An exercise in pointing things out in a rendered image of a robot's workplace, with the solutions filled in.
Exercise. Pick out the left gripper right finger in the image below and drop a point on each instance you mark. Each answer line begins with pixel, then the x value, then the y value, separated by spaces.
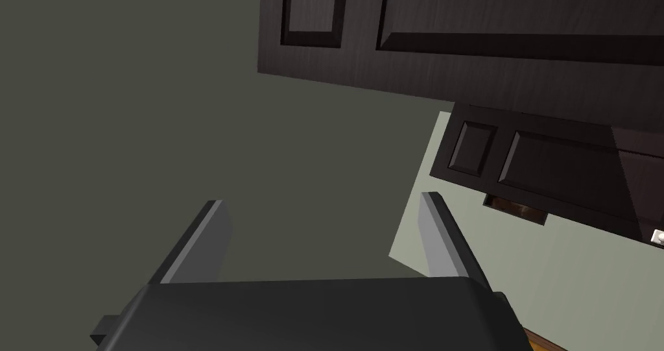
pixel 446 242

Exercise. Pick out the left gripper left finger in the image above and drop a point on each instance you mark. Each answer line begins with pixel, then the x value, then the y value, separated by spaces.
pixel 199 250

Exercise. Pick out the dark brown panelled cupboard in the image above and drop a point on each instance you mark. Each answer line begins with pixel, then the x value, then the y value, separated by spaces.
pixel 467 34
pixel 550 169

